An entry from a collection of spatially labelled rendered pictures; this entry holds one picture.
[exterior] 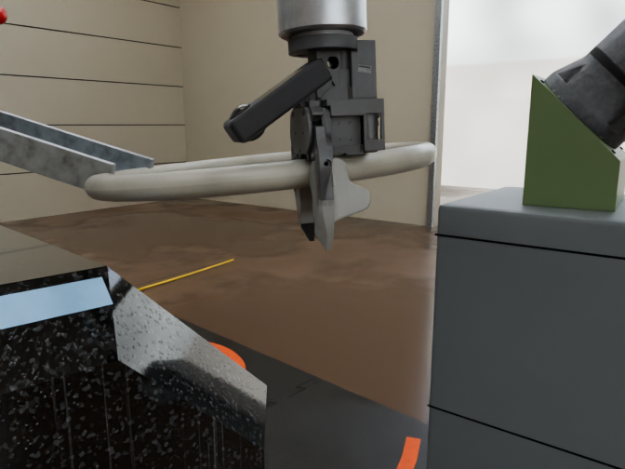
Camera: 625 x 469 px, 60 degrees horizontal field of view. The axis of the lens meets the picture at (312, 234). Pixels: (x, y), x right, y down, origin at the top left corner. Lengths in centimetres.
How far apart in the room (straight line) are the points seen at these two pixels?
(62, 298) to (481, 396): 80
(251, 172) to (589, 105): 71
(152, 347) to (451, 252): 62
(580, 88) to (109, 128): 634
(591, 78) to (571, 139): 11
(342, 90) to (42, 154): 50
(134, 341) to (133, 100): 666
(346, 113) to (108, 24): 670
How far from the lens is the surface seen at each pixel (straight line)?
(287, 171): 56
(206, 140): 744
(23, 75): 661
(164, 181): 59
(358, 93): 58
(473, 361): 113
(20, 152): 93
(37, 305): 66
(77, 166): 87
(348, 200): 55
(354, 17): 56
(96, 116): 698
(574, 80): 113
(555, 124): 110
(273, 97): 54
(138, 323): 70
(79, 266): 71
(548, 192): 111
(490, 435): 118
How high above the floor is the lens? 100
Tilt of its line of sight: 11 degrees down
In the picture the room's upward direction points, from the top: straight up
